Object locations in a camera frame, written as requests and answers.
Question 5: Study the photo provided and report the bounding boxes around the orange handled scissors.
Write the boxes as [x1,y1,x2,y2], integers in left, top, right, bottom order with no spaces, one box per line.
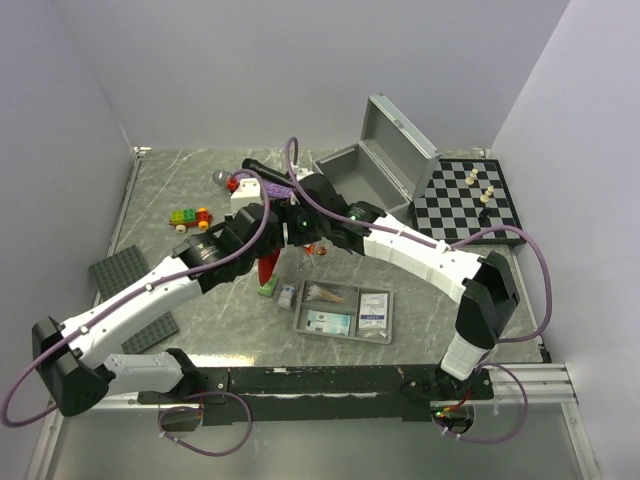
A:
[302,243,316,256]

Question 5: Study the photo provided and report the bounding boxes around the red first aid pouch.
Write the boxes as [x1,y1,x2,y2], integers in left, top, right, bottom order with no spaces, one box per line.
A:
[258,248,281,287]

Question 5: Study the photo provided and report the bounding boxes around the cotton swabs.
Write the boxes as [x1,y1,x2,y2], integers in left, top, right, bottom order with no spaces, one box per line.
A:
[305,284,345,304]

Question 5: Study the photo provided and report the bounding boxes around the green medicine box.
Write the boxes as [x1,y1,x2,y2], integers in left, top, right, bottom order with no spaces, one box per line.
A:
[257,276,278,298]

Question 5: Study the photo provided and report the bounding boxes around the light blue gauze packet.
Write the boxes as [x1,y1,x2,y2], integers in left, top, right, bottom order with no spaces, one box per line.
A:
[305,310,351,336]

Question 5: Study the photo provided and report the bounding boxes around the white blue instruction packet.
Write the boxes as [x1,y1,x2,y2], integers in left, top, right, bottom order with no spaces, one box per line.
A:
[356,292,390,342]

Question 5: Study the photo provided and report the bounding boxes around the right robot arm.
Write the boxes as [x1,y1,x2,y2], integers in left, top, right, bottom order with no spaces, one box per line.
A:
[287,166,520,399]

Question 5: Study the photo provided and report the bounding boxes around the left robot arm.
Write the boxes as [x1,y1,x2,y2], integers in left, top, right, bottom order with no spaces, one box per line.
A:
[32,170,282,417]

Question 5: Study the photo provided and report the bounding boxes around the purple glitter microphone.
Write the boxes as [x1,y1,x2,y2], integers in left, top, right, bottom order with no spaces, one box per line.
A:
[212,170,293,199]

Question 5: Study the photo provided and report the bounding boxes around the toy brick car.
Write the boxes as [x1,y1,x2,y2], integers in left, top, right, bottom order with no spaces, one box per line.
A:
[168,207,213,233]

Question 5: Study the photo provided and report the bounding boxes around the black microphone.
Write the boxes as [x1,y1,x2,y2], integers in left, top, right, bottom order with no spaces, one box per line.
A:
[242,158,293,187]

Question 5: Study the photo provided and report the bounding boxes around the grey plastic divided tray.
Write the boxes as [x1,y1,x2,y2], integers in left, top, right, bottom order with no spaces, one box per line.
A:
[293,280,394,345]

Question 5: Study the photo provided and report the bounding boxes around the grey metal storage box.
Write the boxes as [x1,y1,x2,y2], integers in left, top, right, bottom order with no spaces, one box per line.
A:
[313,94,440,225]

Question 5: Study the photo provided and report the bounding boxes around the grey brick baseplate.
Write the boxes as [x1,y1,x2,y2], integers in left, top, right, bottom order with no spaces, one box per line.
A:
[89,245,179,354]

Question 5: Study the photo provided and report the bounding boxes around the chess board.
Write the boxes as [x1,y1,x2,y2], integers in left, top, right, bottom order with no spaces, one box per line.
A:
[409,159,522,244]

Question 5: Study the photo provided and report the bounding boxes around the cream chess piece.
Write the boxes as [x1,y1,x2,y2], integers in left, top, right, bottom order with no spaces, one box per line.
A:
[465,169,479,186]

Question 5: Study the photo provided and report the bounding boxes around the cream chess pawn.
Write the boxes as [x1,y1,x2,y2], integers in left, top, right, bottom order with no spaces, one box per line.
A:
[480,186,494,205]

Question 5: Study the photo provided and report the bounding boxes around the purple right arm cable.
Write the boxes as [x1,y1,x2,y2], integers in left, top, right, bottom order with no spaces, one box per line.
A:
[284,137,554,444]

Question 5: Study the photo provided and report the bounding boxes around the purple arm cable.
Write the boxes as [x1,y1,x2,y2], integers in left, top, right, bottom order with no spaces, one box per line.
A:
[2,168,274,455]
[284,137,554,444]

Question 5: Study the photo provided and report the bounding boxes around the black mounting base rail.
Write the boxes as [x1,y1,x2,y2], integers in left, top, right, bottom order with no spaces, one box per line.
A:
[137,364,494,426]

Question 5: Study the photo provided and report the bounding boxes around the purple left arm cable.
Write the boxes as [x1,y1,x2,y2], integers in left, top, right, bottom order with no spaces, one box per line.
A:
[2,168,274,455]

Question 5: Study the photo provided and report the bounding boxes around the aluminium frame rail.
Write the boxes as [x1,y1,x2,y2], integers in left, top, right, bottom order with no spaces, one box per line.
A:
[488,363,577,404]

